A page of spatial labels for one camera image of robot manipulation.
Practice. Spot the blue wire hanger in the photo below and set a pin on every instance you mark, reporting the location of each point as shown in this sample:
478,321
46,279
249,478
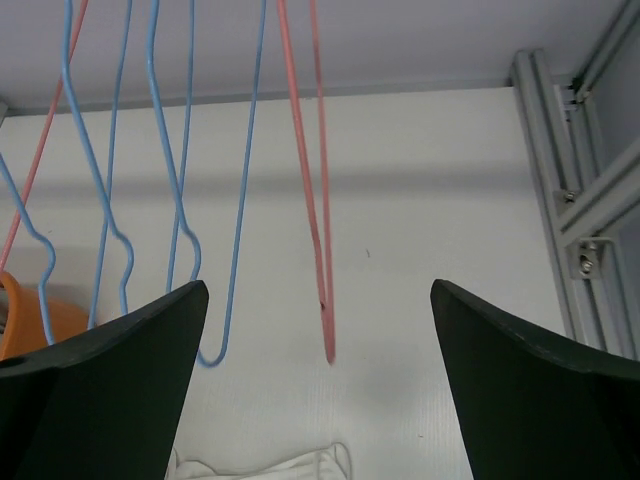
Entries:
26,220

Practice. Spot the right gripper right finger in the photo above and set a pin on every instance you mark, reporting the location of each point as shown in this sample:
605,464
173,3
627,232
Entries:
533,404

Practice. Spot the pink wire hanger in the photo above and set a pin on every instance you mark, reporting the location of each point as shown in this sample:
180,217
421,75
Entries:
28,184

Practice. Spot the orange plastic basket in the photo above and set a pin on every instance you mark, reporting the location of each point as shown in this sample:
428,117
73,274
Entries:
22,330

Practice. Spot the white cloth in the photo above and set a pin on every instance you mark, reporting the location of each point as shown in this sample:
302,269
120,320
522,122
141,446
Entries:
330,462

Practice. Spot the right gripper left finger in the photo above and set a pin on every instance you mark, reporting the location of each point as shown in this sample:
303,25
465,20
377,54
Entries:
104,404

